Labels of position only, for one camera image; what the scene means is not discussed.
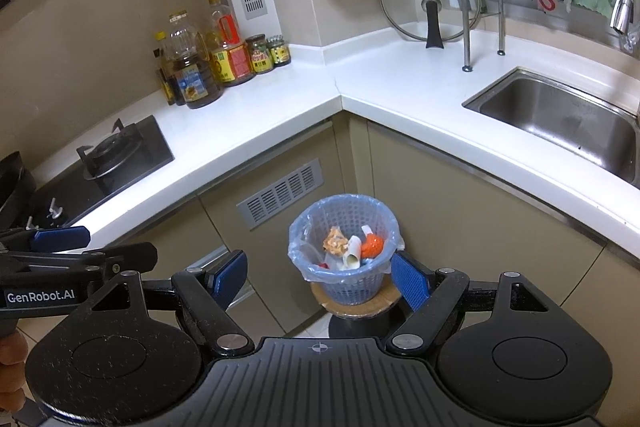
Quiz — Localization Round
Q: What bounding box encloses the orange mesh scrubber ball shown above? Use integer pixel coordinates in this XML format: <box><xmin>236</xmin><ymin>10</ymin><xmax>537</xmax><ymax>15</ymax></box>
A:
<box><xmin>360</xmin><ymin>233</ymin><xmax>385</xmax><ymax>259</ymax></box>

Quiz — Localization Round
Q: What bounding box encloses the white paper cup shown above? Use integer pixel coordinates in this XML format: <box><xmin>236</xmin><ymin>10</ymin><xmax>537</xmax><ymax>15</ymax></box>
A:
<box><xmin>342</xmin><ymin>235</ymin><xmax>361</xmax><ymax>270</ymax></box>

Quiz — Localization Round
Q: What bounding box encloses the orange snack wrapper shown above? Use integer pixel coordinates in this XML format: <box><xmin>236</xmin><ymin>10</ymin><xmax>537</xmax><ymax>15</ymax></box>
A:
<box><xmin>322</xmin><ymin>227</ymin><xmax>349</xmax><ymax>258</ymax></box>

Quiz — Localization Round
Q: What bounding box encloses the blue plastic trash basket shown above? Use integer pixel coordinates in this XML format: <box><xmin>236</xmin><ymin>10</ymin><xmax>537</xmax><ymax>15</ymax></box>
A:
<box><xmin>290</xmin><ymin>193</ymin><xmax>402</xmax><ymax>306</ymax></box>

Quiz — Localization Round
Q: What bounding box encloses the clear trash bag liner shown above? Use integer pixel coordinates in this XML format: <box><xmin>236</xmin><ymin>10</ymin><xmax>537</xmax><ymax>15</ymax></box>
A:
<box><xmin>286</xmin><ymin>193</ymin><xmax>406</xmax><ymax>285</ymax></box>

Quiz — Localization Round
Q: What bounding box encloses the chrome kitchen faucet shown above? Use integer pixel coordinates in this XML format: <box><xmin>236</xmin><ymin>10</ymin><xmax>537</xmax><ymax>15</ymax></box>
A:
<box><xmin>610</xmin><ymin>0</ymin><xmax>639</xmax><ymax>55</ymax></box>

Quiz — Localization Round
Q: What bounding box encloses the person's left hand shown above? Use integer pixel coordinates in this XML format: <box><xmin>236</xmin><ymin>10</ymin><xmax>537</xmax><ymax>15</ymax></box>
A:
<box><xmin>0</xmin><ymin>331</ymin><xmax>28</xmax><ymax>413</ymax></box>

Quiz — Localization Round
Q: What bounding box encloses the round wooden stool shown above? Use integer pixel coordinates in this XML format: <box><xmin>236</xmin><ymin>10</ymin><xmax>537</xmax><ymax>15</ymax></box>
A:
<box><xmin>310</xmin><ymin>277</ymin><xmax>408</xmax><ymax>339</ymax></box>

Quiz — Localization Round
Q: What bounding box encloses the black gas stove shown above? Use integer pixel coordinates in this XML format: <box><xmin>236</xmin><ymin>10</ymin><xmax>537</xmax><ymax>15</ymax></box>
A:
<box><xmin>1</xmin><ymin>116</ymin><xmax>174</xmax><ymax>230</ymax></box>

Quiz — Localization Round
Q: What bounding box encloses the cabinet vent grille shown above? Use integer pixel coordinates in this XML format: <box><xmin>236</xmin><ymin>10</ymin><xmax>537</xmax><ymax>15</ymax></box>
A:
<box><xmin>236</xmin><ymin>158</ymin><xmax>324</xmax><ymax>230</ymax></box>

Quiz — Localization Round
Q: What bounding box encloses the dark soy sauce bottle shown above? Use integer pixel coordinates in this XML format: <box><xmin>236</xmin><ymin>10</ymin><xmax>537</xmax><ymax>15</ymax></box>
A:
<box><xmin>167</xmin><ymin>10</ymin><xmax>222</xmax><ymax>109</ymax></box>

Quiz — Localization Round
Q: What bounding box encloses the tall yellow-cap oil bottle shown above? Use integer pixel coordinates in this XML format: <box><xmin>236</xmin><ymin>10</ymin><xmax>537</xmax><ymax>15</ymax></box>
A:
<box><xmin>153</xmin><ymin>31</ymin><xmax>176</xmax><ymax>106</ymax></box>

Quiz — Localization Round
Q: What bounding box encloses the stainless steel sink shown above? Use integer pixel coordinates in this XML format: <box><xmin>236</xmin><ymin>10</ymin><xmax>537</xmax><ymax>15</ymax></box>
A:
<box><xmin>463</xmin><ymin>68</ymin><xmax>639</xmax><ymax>186</ymax></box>

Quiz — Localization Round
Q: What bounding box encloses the yellow bean sauce jar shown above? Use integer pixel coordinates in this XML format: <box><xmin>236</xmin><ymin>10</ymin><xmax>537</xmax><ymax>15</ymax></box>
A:
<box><xmin>246</xmin><ymin>34</ymin><xmax>274</xmax><ymax>74</ymax></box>

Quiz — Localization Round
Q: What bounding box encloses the checkered lid sauce jar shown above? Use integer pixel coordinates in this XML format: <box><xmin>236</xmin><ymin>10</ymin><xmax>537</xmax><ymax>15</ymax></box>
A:
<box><xmin>267</xmin><ymin>35</ymin><xmax>291</xmax><ymax>67</ymax></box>

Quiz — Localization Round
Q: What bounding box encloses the cooking oil bottle red handle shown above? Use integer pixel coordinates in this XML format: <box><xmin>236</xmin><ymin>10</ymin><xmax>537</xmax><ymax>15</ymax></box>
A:
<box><xmin>205</xmin><ymin>0</ymin><xmax>255</xmax><ymax>88</ymax></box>

